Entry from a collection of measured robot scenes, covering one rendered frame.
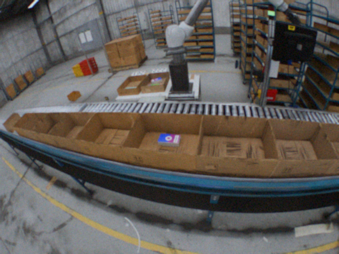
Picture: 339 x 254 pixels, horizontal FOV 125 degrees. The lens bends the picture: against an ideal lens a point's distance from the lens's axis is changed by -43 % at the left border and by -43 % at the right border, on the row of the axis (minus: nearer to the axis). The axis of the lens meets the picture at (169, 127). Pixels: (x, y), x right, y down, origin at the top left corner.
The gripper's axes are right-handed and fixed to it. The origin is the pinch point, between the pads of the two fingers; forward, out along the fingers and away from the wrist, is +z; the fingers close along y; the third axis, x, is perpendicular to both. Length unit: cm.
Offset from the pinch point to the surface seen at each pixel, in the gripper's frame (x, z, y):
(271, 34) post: -25.4, -15.6, -7.4
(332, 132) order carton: -55, 50, 38
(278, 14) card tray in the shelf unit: 20.5, -10.1, -36.9
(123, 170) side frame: -156, -49, 35
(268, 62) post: -42.6, -0.7, -15.2
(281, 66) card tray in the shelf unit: -14, 35, -56
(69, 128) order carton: -189, -109, -8
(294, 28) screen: -14.7, -8.9, 9.2
